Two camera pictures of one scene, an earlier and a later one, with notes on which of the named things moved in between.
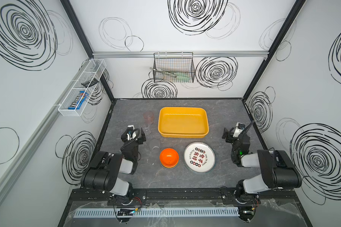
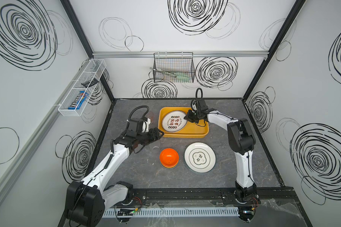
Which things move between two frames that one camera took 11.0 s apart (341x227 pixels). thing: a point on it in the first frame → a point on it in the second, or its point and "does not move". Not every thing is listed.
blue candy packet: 79,100 does not move
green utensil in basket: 180,76 does not move
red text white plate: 199,157 → 174,121
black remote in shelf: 90,82 does not move
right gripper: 234,136 → 193,115
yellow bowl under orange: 169,167 does not move
